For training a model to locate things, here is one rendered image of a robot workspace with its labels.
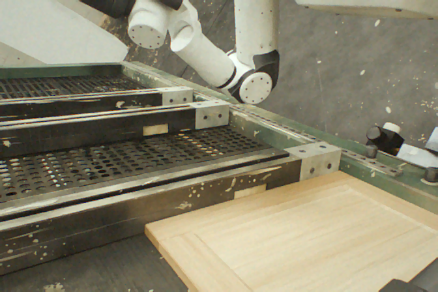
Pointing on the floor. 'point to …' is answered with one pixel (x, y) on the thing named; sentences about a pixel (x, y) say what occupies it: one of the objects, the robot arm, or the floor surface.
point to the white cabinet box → (56, 33)
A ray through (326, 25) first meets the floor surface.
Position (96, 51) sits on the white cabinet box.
